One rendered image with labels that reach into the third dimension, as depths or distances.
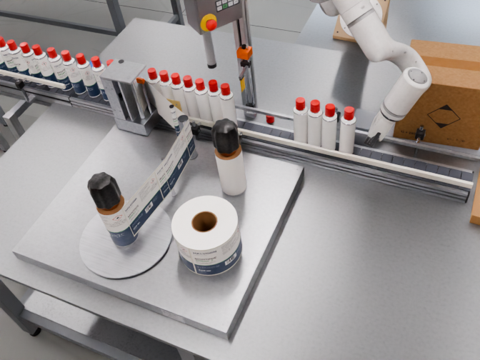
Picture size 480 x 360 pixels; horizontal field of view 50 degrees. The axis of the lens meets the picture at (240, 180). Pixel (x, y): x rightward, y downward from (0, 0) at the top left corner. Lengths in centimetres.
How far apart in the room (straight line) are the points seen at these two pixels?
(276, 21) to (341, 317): 302
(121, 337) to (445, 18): 207
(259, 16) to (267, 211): 277
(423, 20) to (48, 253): 194
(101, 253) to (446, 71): 130
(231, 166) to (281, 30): 256
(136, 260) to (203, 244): 28
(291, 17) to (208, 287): 300
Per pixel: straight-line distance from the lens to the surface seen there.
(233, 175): 169
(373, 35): 159
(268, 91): 223
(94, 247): 175
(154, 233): 172
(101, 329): 238
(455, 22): 269
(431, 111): 191
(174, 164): 176
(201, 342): 157
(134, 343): 231
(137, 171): 193
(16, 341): 280
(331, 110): 175
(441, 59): 194
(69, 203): 193
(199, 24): 176
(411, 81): 158
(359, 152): 190
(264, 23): 420
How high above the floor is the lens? 225
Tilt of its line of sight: 49 degrees down
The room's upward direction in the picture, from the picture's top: 9 degrees counter-clockwise
